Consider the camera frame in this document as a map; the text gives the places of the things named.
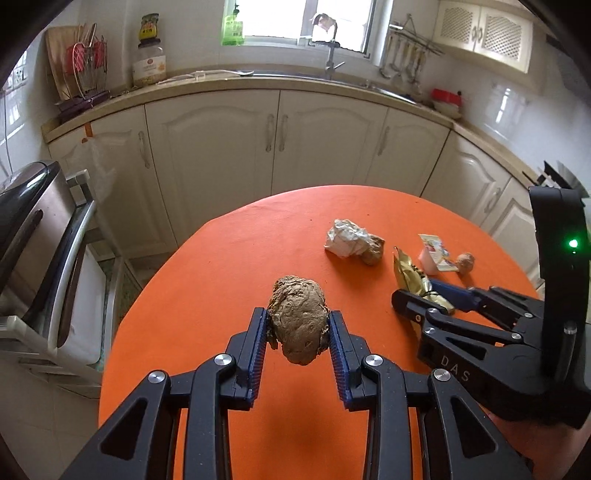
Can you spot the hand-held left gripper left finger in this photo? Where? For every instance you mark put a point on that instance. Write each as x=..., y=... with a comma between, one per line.
x=256, y=355

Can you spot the small brown ball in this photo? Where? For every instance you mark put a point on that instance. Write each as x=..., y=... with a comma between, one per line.
x=465, y=263

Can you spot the steel faucet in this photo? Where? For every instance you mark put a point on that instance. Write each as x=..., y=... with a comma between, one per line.
x=330, y=55

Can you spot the kitchen window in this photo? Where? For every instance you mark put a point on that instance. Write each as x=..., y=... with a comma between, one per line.
x=277, y=18

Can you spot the cream lattice wall cabinet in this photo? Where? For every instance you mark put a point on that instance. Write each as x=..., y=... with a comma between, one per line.
x=485, y=27

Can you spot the clear jar with label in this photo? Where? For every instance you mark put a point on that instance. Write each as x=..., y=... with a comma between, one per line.
x=149, y=64

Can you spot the steel kitchen sink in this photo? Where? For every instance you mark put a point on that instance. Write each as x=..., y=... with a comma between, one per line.
x=369, y=85

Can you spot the large brown lump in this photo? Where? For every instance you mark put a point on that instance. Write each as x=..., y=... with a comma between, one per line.
x=298, y=318

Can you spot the crumpled white paper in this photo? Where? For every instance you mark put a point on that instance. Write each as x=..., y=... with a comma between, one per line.
x=345, y=237

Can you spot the silver kitchen appliance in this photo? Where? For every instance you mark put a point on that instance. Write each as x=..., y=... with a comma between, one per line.
x=32, y=217

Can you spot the cooking oil bottle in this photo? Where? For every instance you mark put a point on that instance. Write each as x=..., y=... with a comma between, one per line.
x=149, y=27

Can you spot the hanging clear plastic bag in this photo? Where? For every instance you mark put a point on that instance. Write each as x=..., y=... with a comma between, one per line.
x=101, y=166

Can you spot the small white printed packet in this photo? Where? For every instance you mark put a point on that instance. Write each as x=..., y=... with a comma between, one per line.
x=434, y=256

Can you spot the green bottle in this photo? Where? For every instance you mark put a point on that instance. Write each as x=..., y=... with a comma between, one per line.
x=232, y=30

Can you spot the red kitchen tools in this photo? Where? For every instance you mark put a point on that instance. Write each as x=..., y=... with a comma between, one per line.
x=85, y=57

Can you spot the steel wall utensil rack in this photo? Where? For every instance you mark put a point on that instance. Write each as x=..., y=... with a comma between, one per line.
x=415, y=39

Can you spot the cream base cabinets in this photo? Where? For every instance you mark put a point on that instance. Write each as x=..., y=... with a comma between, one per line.
x=207, y=147

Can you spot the gold foil wrapper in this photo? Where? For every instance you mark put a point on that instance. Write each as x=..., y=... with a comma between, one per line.
x=408, y=277

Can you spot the small brown lump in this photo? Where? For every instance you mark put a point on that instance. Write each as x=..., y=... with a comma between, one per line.
x=373, y=250

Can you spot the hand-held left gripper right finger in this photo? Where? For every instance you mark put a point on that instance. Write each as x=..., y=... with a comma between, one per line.
x=339, y=364

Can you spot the white wall socket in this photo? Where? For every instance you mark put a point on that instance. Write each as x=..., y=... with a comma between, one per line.
x=17, y=77

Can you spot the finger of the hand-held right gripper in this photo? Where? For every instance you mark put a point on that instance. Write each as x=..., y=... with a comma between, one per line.
x=455, y=295
x=411, y=304

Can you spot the person's right forearm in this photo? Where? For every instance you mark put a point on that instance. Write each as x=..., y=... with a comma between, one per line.
x=554, y=454

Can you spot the wooden cutting board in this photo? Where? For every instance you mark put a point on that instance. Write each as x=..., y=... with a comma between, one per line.
x=57, y=55

